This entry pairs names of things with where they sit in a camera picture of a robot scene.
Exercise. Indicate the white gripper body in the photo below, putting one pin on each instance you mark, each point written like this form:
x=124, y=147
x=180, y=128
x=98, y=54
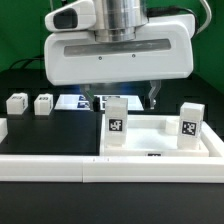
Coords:
x=161, y=49

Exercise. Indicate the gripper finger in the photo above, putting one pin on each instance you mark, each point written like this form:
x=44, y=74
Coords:
x=155, y=88
x=88, y=93

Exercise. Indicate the white square table top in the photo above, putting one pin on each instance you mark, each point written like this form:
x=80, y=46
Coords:
x=150, y=135

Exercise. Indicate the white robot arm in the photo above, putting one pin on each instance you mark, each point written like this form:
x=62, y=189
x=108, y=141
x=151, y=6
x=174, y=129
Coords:
x=110, y=41

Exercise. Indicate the white sheet with markers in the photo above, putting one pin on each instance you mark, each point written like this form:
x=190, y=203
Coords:
x=79, y=102

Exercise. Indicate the white U-shaped obstacle fence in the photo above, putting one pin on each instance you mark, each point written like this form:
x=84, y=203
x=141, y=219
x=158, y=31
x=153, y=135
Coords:
x=119, y=168

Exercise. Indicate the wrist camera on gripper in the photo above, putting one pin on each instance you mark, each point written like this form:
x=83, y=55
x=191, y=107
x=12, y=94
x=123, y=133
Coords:
x=79, y=15

